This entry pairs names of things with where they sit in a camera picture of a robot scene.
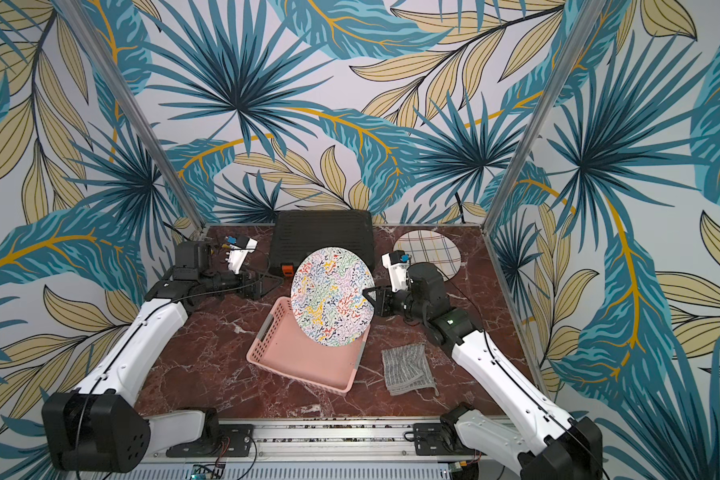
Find colourful squiggle pattern plate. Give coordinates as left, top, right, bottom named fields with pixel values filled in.
left=290, top=247, right=374, bottom=347

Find plaid striped white plate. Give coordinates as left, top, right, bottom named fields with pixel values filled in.
left=394, top=230, right=462, bottom=280

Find grey dish cloth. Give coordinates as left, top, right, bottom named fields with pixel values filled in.
left=382, top=343, right=439, bottom=396

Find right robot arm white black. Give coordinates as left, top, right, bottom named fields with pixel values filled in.
left=363, top=250, right=608, bottom=479

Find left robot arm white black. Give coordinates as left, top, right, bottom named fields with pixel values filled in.
left=41, top=236, right=262, bottom=474

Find pink plastic basket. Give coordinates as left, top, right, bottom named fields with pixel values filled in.
left=246, top=297, right=369, bottom=396

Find black tool case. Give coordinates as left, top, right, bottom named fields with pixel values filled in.
left=268, top=210, right=376, bottom=278

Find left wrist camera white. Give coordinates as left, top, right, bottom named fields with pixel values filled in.
left=223, top=235, right=258, bottom=274

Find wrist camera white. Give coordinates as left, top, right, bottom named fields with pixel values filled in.
left=381, top=250, right=410, bottom=292
left=223, top=235, right=258, bottom=274

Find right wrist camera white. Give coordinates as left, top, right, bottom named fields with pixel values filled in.
left=381, top=250, right=410, bottom=292

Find aluminium front rail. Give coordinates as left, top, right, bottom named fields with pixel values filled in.
left=123, top=417, right=518, bottom=479

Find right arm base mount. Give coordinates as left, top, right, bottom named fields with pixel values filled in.
left=411, top=422, right=462, bottom=456

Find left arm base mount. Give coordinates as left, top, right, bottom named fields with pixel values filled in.
left=166, top=424, right=254, bottom=458

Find left aluminium frame post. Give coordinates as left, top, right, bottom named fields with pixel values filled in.
left=57, top=0, right=206, bottom=230

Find aluminium frame post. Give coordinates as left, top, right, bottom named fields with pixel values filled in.
left=57, top=0, right=206, bottom=230
left=482, top=1, right=605, bottom=237

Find right aluminium frame post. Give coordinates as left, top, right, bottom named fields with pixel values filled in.
left=482, top=1, right=605, bottom=237

